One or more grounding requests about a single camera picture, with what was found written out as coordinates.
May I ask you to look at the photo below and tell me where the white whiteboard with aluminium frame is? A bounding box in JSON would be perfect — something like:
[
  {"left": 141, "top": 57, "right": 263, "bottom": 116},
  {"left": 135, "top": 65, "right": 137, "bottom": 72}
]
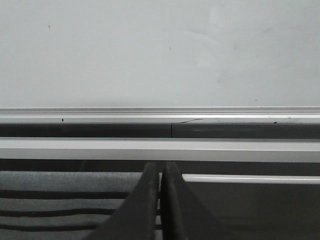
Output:
[{"left": 0, "top": 0, "right": 320, "bottom": 125}]

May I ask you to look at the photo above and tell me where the white metal stand frame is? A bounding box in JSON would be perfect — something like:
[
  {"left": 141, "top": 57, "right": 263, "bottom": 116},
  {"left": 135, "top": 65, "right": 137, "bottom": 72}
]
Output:
[{"left": 0, "top": 137, "right": 320, "bottom": 240}]

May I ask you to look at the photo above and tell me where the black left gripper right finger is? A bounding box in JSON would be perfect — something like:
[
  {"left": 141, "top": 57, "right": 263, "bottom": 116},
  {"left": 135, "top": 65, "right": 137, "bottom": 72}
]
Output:
[{"left": 160, "top": 162, "right": 237, "bottom": 240}]

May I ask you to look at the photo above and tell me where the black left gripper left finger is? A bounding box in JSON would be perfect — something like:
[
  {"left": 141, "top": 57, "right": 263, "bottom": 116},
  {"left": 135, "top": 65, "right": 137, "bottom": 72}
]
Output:
[{"left": 85, "top": 163, "right": 159, "bottom": 240}]

